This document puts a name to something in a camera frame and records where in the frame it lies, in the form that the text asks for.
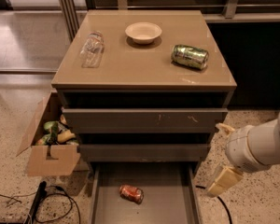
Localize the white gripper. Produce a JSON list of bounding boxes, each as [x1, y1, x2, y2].
[[206, 123, 271, 197]]

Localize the red coke can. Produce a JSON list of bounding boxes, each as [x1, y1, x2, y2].
[[119, 185, 144, 204]]

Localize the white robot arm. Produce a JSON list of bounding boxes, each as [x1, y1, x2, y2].
[[206, 112, 280, 197]]

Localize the bottom open grey drawer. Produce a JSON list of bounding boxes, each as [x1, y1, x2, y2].
[[88, 162, 202, 224]]

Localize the green soda can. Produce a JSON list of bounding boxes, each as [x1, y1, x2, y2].
[[171, 44, 209, 70]]

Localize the tan drawer cabinet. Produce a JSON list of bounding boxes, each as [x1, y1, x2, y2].
[[50, 9, 237, 173]]

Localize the middle grey drawer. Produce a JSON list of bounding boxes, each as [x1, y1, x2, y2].
[[78, 144, 209, 162]]

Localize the top grey drawer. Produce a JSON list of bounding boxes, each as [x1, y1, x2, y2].
[[63, 108, 228, 133]]

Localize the white bowl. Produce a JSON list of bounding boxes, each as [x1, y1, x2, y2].
[[125, 22, 162, 45]]

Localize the cardboard box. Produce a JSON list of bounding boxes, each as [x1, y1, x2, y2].
[[17, 91, 89, 176]]

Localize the snack items in box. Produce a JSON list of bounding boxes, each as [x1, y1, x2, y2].
[[35, 115, 78, 146]]

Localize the black power strip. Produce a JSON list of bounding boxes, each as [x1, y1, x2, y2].
[[23, 181, 47, 224]]

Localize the black cable right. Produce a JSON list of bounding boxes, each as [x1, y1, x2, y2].
[[195, 185, 233, 224]]

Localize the black cable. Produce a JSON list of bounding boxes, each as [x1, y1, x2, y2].
[[195, 185, 233, 224], [34, 186, 82, 224]]

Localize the black cable left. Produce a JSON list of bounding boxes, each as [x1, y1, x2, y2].
[[34, 186, 82, 224]]

